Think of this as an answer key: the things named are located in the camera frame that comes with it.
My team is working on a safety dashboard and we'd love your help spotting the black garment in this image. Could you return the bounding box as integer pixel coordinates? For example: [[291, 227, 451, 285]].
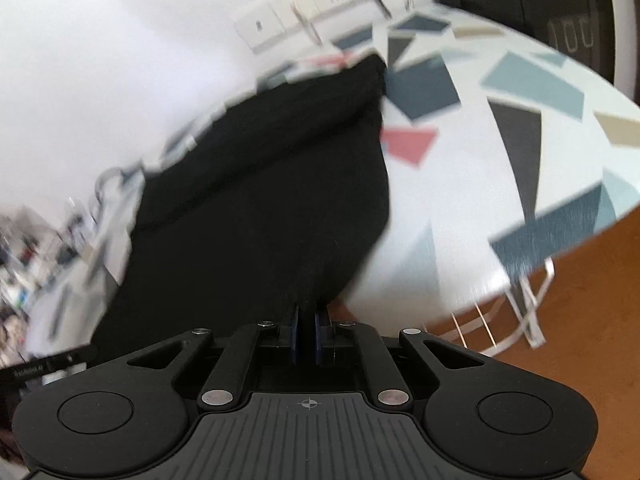
[[91, 54, 390, 362]]

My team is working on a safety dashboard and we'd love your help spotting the geometric patterned table cloth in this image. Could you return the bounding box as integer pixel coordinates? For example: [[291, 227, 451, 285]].
[[23, 4, 639, 358]]

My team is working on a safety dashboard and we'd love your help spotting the white wire table frame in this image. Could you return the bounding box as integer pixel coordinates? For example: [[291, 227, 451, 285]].
[[438, 258, 555, 358]]

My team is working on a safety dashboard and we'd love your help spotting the white charging cable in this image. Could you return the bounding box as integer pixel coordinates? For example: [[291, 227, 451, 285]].
[[290, 1, 324, 47]]

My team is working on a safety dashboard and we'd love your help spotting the white wall socket strip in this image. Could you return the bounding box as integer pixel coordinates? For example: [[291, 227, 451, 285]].
[[233, 0, 431, 52]]

